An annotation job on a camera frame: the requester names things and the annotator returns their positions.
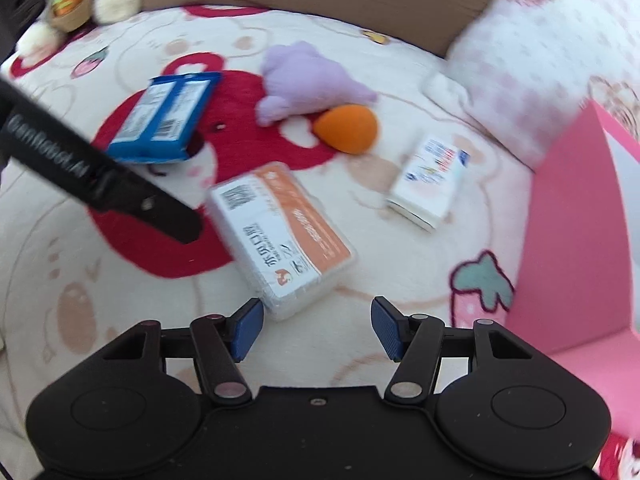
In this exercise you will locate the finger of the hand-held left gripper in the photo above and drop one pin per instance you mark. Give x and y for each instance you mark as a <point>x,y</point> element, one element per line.
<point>165,215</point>

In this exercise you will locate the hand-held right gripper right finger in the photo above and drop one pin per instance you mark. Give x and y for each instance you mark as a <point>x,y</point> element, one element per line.
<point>385,327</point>

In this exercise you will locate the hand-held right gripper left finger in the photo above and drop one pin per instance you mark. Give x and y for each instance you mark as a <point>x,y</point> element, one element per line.
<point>247,327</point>

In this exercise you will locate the orange and white mask box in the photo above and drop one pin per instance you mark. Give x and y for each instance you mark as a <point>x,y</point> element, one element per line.
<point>280,240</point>

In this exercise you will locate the blue wet wipes pack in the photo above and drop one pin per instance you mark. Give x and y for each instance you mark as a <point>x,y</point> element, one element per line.
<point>160,115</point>

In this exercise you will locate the white tissue pack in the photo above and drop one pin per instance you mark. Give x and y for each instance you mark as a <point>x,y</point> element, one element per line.
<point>425,185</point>

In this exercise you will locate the pink cardboard box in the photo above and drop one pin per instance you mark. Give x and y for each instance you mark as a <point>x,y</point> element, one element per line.
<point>565,240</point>

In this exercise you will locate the red bear printed blanket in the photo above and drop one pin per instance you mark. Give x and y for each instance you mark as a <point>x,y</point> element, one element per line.
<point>380,270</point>

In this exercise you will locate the white plush rabbit toy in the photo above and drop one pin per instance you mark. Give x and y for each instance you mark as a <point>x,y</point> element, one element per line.
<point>117,2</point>

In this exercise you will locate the purple plush toy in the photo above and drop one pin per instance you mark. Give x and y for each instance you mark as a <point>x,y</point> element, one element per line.
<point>310,80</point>

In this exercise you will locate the orange makeup sponge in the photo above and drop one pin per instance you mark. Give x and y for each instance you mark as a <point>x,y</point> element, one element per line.
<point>347,127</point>

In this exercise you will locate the pink checked pillow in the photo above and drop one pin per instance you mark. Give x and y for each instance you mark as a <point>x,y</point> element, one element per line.
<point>530,60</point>

